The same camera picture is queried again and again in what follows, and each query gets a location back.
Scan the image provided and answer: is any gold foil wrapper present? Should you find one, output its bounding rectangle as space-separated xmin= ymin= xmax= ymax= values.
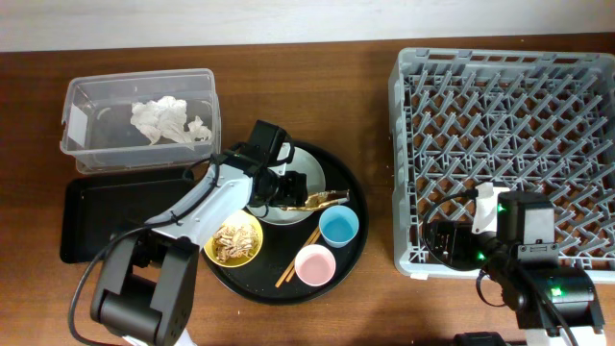
xmin=281 ymin=190 xmax=350 ymax=211

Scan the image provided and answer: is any blue plastic cup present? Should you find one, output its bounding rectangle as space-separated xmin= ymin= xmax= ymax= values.
xmin=318 ymin=206 xmax=359 ymax=248

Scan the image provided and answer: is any pink plastic cup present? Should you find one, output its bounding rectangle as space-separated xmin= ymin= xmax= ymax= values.
xmin=296 ymin=244 xmax=336 ymax=286

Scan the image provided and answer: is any white napkin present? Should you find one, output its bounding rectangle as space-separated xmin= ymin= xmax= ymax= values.
xmin=130 ymin=96 xmax=213 ymax=145

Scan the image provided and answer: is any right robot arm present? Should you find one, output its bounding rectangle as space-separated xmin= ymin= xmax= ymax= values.
xmin=422 ymin=191 xmax=606 ymax=345

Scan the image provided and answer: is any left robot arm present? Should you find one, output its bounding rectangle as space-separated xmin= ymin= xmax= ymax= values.
xmin=68 ymin=147 xmax=308 ymax=345

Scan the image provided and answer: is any grey dishwasher rack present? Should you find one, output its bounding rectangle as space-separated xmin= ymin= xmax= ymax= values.
xmin=388 ymin=48 xmax=614 ymax=284

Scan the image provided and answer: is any grey ceramic plate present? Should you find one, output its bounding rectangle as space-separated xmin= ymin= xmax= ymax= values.
xmin=247 ymin=148 xmax=326 ymax=226

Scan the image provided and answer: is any wooden chopstick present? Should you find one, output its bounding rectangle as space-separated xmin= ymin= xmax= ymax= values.
xmin=275 ymin=228 xmax=320 ymax=288
xmin=292 ymin=239 xmax=318 ymax=278

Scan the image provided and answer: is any yellow bowl with food scraps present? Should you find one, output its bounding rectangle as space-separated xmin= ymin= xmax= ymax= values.
xmin=203 ymin=210 xmax=263 ymax=268

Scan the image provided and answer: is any round black tray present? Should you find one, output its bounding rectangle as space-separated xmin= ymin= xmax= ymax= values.
xmin=199 ymin=139 xmax=370 ymax=307

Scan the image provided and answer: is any clear plastic bin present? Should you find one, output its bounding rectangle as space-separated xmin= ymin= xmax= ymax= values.
xmin=60 ymin=68 xmax=222 ymax=174

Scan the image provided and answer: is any black rectangular tray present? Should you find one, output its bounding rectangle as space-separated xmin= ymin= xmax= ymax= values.
xmin=60 ymin=168 xmax=195 ymax=263

